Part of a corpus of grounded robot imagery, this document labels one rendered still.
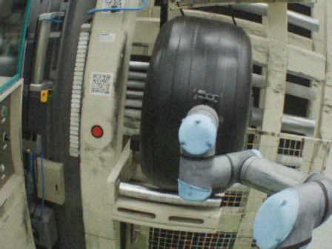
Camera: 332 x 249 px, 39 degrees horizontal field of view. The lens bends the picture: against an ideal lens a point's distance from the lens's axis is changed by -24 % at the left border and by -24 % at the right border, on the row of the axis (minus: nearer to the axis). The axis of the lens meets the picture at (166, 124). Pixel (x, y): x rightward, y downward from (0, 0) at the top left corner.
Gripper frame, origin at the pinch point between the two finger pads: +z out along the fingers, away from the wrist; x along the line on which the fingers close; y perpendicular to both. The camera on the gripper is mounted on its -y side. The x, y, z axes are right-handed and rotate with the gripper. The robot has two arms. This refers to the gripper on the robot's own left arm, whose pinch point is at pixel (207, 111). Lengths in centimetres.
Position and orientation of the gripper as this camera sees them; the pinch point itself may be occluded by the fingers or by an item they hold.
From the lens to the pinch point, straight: 156.9
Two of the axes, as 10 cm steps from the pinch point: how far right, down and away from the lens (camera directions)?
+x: -9.8, -1.5, 1.0
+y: 1.2, -9.6, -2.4
